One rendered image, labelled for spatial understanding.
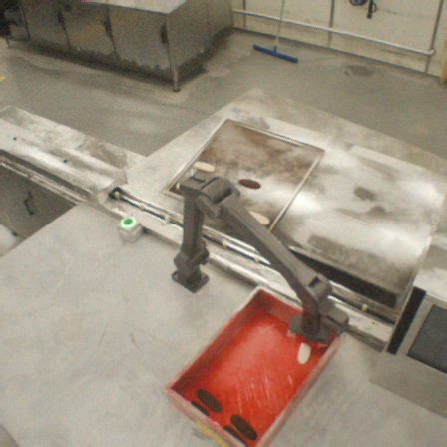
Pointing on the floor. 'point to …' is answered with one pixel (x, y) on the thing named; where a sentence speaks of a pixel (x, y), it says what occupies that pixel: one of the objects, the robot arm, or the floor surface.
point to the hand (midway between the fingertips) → (306, 342)
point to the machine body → (10, 206)
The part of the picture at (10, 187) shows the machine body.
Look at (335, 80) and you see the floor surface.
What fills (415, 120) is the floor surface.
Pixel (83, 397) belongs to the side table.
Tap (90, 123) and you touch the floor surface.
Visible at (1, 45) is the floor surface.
